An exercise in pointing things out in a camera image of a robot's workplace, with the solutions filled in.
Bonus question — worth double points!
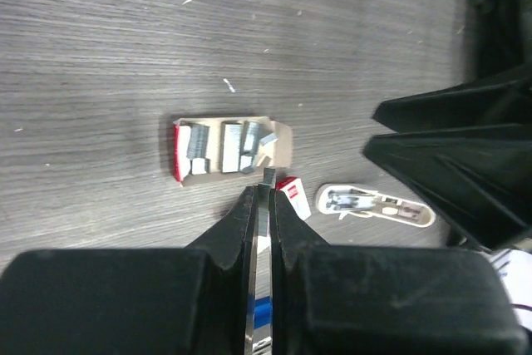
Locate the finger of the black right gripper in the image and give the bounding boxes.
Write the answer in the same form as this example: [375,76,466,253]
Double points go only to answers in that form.
[363,125,531,249]

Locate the silver staple strip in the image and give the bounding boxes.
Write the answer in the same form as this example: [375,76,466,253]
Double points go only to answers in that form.
[257,167,276,254]
[221,122,242,173]

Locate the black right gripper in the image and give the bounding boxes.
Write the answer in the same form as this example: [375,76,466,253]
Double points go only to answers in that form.
[373,0,531,133]

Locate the loose angled staple strips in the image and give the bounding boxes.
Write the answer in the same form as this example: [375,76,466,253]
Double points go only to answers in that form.
[239,121,278,174]

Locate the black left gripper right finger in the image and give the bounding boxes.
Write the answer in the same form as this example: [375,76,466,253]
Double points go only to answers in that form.
[269,190,528,354]

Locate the red staple box sleeve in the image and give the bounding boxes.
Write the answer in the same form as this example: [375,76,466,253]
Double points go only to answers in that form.
[276,176,312,221]

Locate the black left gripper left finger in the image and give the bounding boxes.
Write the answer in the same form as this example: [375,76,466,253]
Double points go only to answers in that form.
[1,186,256,354]

